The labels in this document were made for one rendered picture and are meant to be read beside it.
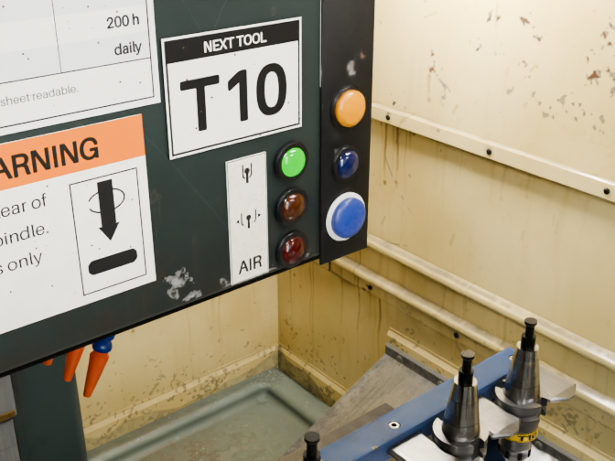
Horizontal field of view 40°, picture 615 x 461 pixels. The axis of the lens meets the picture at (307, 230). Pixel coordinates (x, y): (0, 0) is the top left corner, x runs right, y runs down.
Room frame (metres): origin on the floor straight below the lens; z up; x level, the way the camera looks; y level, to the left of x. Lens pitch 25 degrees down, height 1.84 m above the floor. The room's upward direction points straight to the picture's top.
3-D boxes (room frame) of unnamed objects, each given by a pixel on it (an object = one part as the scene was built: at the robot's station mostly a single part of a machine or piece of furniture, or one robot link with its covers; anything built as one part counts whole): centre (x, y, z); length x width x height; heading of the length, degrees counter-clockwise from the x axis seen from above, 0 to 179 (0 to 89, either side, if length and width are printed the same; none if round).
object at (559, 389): (0.88, -0.30, 1.21); 0.07 x 0.05 x 0.01; 39
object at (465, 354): (0.78, -0.18, 1.31); 0.02 x 0.02 x 0.03
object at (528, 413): (0.84, -0.26, 1.21); 0.06 x 0.06 x 0.03
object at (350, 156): (0.55, -0.03, 1.64); 0.02 x 0.01 x 0.02; 129
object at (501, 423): (0.81, -0.22, 1.21); 0.07 x 0.05 x 0.01; 39
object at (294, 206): (0.52, 0.01, 1.62); 0.02 x 0.01 x 0.02; 129
